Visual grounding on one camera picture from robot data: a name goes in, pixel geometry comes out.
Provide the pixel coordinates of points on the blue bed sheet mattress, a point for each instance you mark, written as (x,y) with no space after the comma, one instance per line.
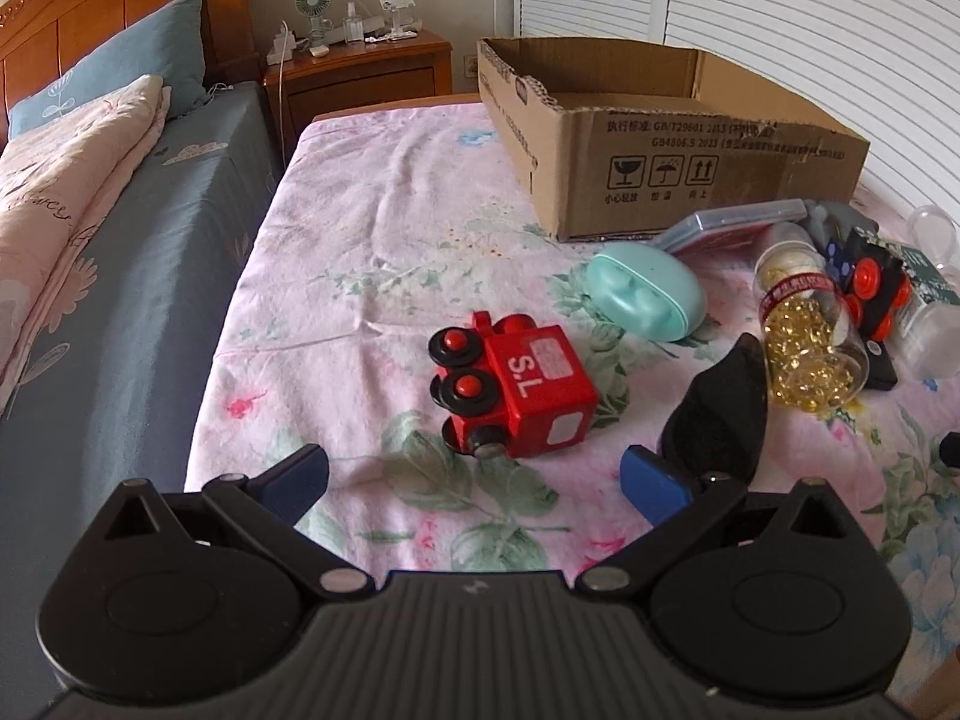
(114,380)

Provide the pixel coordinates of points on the small desk fan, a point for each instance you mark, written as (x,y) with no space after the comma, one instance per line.
(315,10)

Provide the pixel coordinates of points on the wooden headboard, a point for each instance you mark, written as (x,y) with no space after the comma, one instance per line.
(43,39)

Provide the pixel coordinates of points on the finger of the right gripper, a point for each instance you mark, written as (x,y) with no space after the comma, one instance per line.
(948,450)

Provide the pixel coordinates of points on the clear plastic jar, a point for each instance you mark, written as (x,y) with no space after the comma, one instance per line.
(933,232)

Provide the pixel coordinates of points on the white power strip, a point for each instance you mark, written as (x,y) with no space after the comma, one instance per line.
(283,46)

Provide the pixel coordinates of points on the wooden nightstand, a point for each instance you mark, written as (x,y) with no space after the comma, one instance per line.
(355,75)

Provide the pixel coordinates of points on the red black toy car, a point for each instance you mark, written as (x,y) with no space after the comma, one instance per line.
(871,277)

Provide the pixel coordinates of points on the fish oil capsule bottle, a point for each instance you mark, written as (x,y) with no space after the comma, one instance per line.
(815,358)

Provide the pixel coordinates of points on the pink floral quilt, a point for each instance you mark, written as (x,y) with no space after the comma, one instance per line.
(59,182)

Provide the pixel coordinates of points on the black digital timer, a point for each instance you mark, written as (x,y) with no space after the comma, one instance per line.
(882,375)

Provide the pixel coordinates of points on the clear spray bottle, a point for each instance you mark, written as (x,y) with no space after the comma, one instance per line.
(353,27)

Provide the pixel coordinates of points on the brown cardboard box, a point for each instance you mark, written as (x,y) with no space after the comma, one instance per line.
(621,139)

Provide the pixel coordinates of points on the white phone stand gadget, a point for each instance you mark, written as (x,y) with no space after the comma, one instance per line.
(399,19)

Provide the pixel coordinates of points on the floral pink table cloth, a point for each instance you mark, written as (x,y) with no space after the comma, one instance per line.
(388,227)

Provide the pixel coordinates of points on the wall power outlet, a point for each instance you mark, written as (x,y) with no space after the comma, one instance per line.
(470,65)

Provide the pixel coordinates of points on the white louvered closet doors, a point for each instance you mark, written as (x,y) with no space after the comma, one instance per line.
(888,69)

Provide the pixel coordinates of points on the red toy train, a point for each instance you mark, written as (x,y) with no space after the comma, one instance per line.
(510,386)

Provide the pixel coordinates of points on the clear plastic case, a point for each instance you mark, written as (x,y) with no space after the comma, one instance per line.
(726,227)

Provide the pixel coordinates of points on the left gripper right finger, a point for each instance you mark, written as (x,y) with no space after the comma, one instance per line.
(681,509)

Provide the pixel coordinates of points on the blue pillow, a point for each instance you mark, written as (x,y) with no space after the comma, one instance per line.
(166,43)

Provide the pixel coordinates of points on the mint green egg case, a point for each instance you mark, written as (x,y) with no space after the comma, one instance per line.
(646,291)

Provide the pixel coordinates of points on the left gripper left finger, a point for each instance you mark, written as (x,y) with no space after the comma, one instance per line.
(263,511)

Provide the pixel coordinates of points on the white bottle green label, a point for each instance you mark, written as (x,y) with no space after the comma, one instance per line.
(926,332)

